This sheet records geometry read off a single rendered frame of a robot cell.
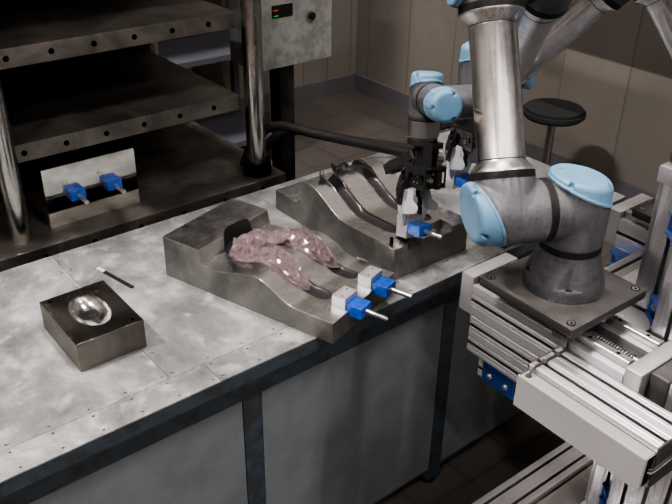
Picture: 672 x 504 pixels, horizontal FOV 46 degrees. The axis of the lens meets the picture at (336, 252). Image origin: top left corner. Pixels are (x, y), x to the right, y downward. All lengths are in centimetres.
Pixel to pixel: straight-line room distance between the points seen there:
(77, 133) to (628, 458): 160
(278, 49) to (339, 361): 111
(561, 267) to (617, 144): 290
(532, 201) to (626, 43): 289
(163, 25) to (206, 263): 73
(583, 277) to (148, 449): 93
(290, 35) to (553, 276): 143
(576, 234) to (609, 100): 291
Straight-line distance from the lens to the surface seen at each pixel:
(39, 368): 179
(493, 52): 144
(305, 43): 269
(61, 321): 179
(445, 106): 175
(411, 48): 530
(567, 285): 153
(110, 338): 174
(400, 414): 226
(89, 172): 234
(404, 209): 192
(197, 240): 194
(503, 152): 142
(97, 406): 166
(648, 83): 422
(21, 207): 226
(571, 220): 145
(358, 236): 203
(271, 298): 181
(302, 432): 201
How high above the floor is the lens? 185
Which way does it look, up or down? 30 degrees down
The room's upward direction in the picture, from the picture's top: 1 degrees clockwise
